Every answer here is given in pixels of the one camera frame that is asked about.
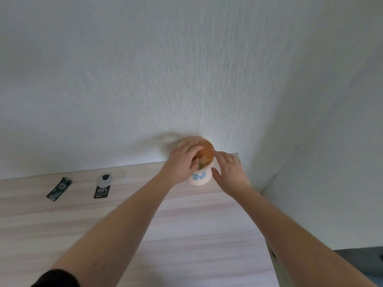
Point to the person's right forearm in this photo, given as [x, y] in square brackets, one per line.
[287, 239]

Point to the white tub with blue label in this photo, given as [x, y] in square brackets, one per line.
[200, 179]

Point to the black sachet with white print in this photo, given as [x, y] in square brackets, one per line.
[101, 192]

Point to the green patterned sachet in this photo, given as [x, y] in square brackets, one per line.
[59, 189]

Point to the green food piece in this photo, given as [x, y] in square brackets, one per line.
[200, 166]

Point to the person's right hand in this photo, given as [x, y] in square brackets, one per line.
[232, 176]

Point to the person's left thumb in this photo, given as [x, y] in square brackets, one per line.
[194, 164]

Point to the pale food piece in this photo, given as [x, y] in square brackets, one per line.
[204, 160]

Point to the person's left forearm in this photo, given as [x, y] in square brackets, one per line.
[119, 227]

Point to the black sleeve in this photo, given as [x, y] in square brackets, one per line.
[56, 279]

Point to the person's left hand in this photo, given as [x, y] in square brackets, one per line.
[176, 165]

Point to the person's right thumb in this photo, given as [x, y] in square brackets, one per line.
[215, 174]

